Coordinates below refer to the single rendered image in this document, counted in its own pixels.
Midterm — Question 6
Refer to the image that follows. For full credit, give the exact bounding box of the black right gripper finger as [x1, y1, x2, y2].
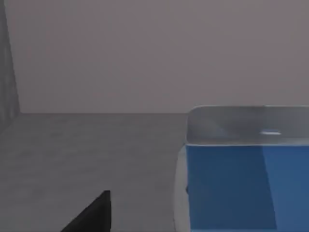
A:
[60, 189, 112, 232]

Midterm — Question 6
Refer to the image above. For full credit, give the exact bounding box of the blue and white box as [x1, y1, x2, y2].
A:
[174, 105, 309, 232]

